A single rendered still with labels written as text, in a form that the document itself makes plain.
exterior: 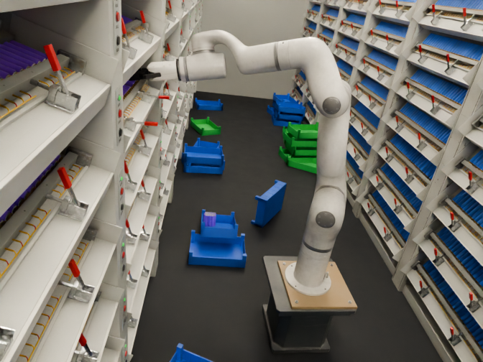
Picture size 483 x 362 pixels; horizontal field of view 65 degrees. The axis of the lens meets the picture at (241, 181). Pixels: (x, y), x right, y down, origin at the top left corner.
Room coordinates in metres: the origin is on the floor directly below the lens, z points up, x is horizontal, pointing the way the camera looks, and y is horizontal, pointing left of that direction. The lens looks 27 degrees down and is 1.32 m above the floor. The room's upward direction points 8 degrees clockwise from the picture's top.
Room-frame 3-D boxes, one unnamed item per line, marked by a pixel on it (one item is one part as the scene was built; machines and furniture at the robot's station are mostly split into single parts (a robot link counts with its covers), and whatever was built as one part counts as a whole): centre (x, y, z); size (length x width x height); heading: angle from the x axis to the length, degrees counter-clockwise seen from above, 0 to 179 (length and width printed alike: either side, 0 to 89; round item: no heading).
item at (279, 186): (2.12, -0.20, 0.10); 0.30 x 0.08 x 0.20; 154
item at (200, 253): (1.65, 0.08, 0.04); 0.30 x 0.20 x 0.08; 97
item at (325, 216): (1.18, -0.32, 0.60); 0.19 x 0.12 x 0.24; 166
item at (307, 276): (1.21, -0.33, 0.39); 0.19 x 0.19 x 0.18
